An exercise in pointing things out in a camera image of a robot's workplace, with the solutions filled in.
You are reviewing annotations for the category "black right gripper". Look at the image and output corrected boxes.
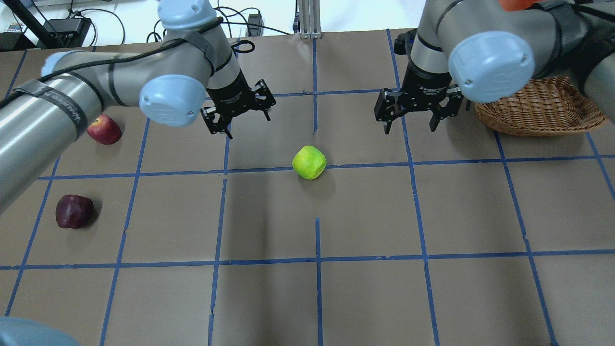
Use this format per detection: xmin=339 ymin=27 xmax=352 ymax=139
xmin=375 ymin=65 xmax=464 ymax=135

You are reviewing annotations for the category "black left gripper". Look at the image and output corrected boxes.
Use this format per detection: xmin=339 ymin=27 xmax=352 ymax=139
xmin=200 ymin=79 xmax=277 ymax=140

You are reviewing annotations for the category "green apple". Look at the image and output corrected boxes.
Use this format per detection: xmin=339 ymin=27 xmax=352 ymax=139
xmin=292 ymin=145 xmax=327 ymax=180

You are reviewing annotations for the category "dark red apple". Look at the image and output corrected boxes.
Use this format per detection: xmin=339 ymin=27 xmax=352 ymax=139
xmin=55 ymin=194 xmax=95 ymax=229

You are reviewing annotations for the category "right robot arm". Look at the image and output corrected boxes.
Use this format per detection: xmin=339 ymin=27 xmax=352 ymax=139
xmin=374 ymin=0 xmax=614 ymax=134

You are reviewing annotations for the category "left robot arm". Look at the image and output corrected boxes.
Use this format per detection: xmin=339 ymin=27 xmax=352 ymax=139
xmin=0 ymin=0 xmax=276 ymax=211

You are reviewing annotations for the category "wicker basket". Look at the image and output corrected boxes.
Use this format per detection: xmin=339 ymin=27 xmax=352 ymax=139
xmin=475 ymin=75 xmax=608 ymax=136

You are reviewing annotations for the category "red yellow apple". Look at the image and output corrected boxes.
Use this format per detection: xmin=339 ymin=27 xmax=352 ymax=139
xmin=86 ymin=114 xmax=123 ymax=145

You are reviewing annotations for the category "orange round object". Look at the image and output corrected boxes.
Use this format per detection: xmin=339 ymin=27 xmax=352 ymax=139
xmin=498 ymin=0 xmax=537 ymax=12

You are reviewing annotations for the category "black power adapter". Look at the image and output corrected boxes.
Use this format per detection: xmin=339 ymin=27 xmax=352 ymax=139
xmin=43 ymin=17 xmax=92 ymax=48

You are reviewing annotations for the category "aluminium frame post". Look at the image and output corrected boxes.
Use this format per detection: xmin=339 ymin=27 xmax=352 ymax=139
xmin=296 ymin=0 xmax=322 ymax=39

